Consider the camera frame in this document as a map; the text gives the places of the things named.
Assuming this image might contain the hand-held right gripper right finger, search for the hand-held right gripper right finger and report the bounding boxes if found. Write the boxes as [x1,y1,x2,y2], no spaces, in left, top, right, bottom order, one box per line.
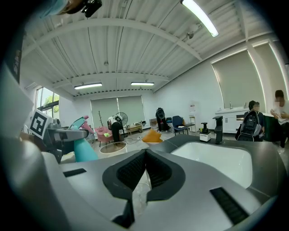
[146,149,186,202]

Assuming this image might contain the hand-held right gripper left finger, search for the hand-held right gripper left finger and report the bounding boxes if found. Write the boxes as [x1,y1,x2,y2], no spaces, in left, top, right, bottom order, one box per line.
[102,148,148,229]

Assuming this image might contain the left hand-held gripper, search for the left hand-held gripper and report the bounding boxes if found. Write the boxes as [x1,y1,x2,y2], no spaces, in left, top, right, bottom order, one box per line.
[28,109,89,164]

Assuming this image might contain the teal spray bottle pink trigger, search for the teal spray bottle pink trigger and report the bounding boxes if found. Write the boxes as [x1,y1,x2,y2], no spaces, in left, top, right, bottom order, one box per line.
[69,115,99,163]

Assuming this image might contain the person's left forearm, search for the person's left forearm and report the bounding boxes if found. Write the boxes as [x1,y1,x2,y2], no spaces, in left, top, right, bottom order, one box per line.
[19,132,47,152]

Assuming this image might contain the pink armchair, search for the pink armchair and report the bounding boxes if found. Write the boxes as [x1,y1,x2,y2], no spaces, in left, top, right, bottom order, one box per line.
[94,126,114,148]

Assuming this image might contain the bare branch coat rack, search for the bare branch coat rack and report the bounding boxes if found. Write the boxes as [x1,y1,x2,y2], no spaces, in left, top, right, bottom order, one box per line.
[97,110,105,128]

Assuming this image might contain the orange floor cushion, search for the orange floor cushion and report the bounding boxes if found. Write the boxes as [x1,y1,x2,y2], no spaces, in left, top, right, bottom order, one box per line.
[141,129,163,143]

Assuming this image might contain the window with green view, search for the window with green view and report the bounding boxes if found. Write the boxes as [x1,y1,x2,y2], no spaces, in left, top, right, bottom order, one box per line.
[35,86,60,118]

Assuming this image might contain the low wooden bench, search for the low wooden bench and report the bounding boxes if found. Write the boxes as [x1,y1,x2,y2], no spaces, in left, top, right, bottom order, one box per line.
[125,123,144,136]

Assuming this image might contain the black standing fan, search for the black standing fan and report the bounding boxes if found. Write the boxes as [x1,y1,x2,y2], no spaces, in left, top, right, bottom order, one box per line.
[115,111,129,136]

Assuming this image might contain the blue chair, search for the blue chair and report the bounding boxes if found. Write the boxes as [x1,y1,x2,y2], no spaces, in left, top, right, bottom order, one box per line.
[172,115,196,136]

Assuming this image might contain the white sink basin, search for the white sink basin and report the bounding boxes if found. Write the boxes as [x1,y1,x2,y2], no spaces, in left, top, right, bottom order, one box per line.
[170,141,253,189]

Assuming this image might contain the black and white soap dispenser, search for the black and white soap dispenser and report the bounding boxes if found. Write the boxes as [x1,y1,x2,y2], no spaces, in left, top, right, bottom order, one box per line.
[199,122,212,143]

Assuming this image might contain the person's white shirt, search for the person's white shirt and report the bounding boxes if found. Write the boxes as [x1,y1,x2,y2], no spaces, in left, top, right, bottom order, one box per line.
[0,31,35,139]

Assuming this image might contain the black sink faucet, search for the black sink faucet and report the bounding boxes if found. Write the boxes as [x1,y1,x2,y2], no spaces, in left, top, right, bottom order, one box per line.
[212,115,225,145]

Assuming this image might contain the white cabinet counter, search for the white cabinet counter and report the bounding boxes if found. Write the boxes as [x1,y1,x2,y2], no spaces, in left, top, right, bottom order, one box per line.
[214,107,249,134]

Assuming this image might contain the black backpack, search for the black backpack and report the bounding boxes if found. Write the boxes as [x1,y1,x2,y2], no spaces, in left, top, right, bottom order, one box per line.
[235,110,259,143]

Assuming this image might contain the large grey roller blind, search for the large grey roller blind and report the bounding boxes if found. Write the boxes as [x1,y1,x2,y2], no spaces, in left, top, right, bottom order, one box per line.
[211,50,267,109]

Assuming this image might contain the person's blue face mask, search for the person's blue face mask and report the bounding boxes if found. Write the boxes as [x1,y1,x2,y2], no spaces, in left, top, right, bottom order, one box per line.
[38,0,69,19]

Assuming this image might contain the long ceiling tube light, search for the long ceiling tube light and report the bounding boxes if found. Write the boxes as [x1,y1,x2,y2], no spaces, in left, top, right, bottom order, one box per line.
[180,0,219,38]

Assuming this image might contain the black head camera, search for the black head camera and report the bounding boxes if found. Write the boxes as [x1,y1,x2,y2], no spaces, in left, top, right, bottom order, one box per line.
[80,0,103,18]

